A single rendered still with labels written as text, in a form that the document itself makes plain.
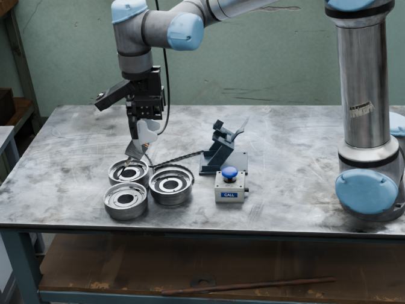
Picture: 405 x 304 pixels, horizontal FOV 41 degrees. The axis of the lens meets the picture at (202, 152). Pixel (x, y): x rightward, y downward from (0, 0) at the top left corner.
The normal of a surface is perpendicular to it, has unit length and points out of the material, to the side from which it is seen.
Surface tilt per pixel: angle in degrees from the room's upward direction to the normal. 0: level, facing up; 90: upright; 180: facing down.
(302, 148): 0
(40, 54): 90
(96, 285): 0
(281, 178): 0
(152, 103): 90
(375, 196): 97
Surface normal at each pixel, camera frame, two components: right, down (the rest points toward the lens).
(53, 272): -0.06, -0.84
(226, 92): -0.11, 0.54
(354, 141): -0.76, 0.44
